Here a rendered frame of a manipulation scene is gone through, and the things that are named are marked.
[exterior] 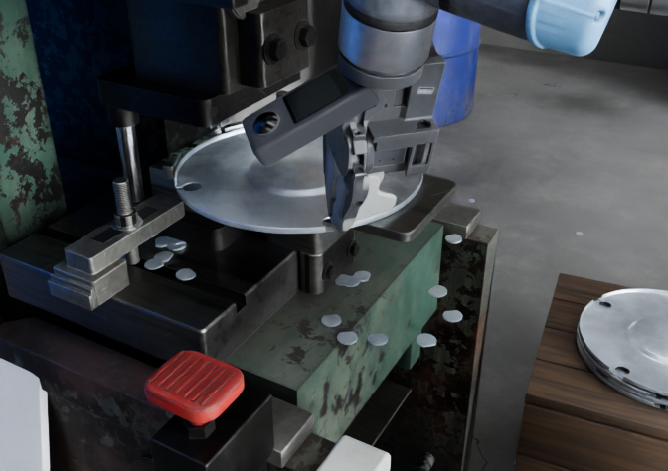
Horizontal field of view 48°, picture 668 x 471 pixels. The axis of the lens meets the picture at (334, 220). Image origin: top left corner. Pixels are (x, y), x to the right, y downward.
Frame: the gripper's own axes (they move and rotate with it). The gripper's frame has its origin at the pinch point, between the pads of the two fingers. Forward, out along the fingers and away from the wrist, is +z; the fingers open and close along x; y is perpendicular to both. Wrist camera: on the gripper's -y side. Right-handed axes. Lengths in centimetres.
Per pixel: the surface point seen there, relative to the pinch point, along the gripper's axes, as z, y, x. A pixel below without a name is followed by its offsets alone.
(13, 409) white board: 29.5, -36.2, 3.8
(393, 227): 1.2, 6.2, -1.1
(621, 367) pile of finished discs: 44, 53, -2
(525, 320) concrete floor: 98, 74, 41
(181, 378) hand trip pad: -1.6, -17.6, -15.3
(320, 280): 14.5, 0.9, 3.5
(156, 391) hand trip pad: -1.9, -19.7, -16.1
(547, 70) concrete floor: 156, 192, 211
